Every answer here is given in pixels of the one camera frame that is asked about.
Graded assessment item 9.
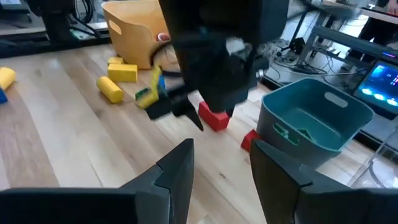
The small blue toy brick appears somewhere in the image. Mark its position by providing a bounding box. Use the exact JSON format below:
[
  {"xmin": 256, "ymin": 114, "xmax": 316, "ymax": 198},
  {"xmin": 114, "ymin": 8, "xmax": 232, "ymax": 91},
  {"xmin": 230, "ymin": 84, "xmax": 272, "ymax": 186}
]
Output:
[{"xmin": 157, "ymin": 74, "xmax": 167, "ymax": 94}]

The red rectangular block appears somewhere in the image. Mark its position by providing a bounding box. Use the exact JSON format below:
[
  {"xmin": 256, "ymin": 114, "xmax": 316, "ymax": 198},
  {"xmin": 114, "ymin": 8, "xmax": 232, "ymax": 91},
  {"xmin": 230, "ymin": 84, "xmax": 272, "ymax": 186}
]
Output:
[{"xmin": 198, "ymin": 101, "xmax": 231, "ymax": 133}]

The yellow rectangular block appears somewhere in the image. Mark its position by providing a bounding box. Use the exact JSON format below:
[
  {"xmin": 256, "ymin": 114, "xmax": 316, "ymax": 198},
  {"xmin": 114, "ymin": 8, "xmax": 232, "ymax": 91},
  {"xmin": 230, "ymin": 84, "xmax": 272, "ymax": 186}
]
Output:
[{"xmin": 107, "ymin": 63, "xmax": 139, "ymax": 83}]

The black aluminium table frame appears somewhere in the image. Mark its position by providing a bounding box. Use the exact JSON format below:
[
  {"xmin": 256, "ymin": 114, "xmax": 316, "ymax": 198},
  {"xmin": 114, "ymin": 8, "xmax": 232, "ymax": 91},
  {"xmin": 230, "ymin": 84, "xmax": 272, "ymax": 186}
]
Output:
[{"xmin": 0, "ymin": 21, "xmax": 111, "ymax": 59}]

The floor cable bundle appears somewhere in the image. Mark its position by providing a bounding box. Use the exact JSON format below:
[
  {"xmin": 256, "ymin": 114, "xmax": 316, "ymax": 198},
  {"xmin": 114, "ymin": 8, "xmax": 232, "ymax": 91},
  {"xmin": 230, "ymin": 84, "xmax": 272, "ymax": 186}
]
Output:
[{"xmin": 262, "ymin": 40, "xmax": 358, "ymax": 82}]

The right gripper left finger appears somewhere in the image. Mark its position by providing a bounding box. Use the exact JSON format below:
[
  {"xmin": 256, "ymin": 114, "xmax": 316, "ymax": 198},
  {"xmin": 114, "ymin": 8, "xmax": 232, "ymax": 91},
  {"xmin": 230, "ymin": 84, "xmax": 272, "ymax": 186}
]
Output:
[{"xmin": 119, "ymin": 138, "xmax": 195, "ymax": 224}]

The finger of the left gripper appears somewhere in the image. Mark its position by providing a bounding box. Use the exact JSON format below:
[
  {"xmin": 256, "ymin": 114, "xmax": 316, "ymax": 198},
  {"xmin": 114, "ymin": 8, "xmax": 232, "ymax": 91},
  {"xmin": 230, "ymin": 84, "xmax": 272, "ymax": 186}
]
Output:
[
  {"xmin": 201, "ymin": 58, "xmax": 259, "ymax": 118},
  {"xmin": 146, "ymin": 90, "xmax": 205, "ymax": 132}
]

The background computer monitor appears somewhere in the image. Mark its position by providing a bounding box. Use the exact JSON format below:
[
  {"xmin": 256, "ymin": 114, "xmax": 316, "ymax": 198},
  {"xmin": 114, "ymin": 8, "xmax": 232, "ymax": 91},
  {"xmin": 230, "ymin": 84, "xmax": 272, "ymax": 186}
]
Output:
[{"xmin": 353, "ymin": 60, "xmax": 398, "ymax": 115}]

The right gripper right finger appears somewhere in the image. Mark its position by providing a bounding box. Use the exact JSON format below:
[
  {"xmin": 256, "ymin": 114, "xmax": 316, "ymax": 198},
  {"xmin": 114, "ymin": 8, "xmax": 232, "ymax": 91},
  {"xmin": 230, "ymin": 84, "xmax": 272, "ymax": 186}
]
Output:
[{"xmin": 250, "ymin": 139, "xmax": 324, "ymax": 224}]

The yellow plastic bin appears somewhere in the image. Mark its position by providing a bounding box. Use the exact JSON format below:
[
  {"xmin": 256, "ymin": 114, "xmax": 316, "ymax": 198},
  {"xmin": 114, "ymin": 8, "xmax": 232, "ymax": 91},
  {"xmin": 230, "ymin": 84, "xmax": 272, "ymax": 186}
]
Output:
[{"xmin": 101, "ymin": 0, "xmax": 175, "ymax": 70}]

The yellow cylinder block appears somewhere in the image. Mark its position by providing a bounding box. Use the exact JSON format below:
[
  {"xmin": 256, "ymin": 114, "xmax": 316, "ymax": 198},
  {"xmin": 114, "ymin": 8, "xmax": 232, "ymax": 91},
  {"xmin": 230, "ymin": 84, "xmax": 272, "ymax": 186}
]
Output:
[
  {"xmin": 96, "ymin": 76, "xmax": 125, "ymax": 105},
  {"xmin": 0, "ymin": 66, "xmax": 17, "ymax": 91}
]

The grey metal workbench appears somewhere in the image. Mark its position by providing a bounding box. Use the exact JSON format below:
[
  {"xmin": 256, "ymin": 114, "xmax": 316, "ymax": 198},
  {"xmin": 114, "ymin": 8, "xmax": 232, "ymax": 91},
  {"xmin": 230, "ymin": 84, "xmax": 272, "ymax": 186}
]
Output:
[{"xmin": 297, "ymin": 0, "xmax": 398, "ymax": 65}]

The dark green toy brick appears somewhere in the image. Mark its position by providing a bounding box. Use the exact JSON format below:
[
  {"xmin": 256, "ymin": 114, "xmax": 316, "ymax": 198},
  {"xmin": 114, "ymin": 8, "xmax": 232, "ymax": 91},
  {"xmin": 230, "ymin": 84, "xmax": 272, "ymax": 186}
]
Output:
[{"xmin": 135, "ymin": 87, "xmax": 152, "ymax": 101}]

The teal plastic bin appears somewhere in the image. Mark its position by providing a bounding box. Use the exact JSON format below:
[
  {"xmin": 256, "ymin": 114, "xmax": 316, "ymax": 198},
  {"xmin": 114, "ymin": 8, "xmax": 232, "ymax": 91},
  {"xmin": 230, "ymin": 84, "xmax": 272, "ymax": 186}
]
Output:
[{"xmin": 256, "ymin": 77, "xmax": 376, "ymax": 169}]

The red wedge block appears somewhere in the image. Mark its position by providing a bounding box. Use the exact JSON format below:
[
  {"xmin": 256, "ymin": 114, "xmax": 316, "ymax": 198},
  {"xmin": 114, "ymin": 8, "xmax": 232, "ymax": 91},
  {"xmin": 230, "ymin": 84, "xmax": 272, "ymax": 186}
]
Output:
[{"xmin": 241, "ymin": 129, "xmax": 262, "ymax": 154}]

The clear plastic bin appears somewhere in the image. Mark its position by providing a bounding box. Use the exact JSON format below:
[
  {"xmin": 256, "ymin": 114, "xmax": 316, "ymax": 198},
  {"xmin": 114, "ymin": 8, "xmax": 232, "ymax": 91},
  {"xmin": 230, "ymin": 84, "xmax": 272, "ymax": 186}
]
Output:
[{"xmin": 347, "ymin": 124, "xmax": 398, "ymax": 189}]

